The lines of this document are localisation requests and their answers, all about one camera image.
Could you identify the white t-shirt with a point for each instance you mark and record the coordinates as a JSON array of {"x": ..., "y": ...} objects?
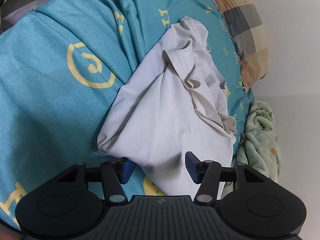
[{"x": 160, "y": 117}]

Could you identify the green fleece blanket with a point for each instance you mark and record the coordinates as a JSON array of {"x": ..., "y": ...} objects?
[{"x": 260, "y": 135}]

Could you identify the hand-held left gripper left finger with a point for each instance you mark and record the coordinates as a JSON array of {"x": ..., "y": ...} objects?
[{"x": 127, "y": 171}]

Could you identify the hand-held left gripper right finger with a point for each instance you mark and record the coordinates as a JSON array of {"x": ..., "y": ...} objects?
[{"x": 193, "y": 168}]

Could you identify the checked pillow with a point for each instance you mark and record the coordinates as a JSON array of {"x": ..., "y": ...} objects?
[{"x": 250, "y": 35}]

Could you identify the teal printed bed sheet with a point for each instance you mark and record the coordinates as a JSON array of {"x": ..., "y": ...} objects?
[{"x": 50, "y": 105}]

